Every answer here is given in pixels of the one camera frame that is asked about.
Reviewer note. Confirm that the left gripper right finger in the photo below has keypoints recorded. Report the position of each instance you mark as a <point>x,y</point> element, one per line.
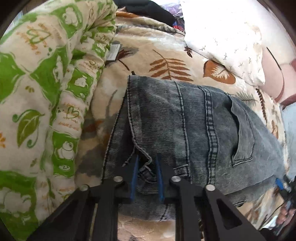
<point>173,188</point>

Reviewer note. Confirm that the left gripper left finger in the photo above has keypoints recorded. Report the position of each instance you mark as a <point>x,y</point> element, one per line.
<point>121,186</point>

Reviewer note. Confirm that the grey-blue denim pants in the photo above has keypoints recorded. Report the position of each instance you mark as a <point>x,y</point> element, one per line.
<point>206,135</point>

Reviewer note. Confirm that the black clothing pile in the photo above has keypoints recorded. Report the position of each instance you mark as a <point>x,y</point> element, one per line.
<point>147,8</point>

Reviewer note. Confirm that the right hand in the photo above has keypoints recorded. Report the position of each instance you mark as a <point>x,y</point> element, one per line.
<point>284,216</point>

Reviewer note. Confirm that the light blue quilt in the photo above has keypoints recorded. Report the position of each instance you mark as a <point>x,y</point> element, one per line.
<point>289,122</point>

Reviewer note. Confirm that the white fabric label tag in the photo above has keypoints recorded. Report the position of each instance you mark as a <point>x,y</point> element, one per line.
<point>113,52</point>

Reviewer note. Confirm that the leaf-print fleece blanket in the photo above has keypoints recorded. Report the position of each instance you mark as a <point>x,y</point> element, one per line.
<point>151,49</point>

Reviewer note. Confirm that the green patterned quilt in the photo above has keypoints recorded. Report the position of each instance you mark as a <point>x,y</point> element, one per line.
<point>51,61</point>

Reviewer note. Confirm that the white sprig-print pillow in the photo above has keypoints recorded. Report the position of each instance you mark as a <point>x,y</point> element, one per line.
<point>219,30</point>

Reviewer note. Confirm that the purple plastic bag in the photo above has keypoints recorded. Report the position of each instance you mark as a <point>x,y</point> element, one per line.
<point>176,10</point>

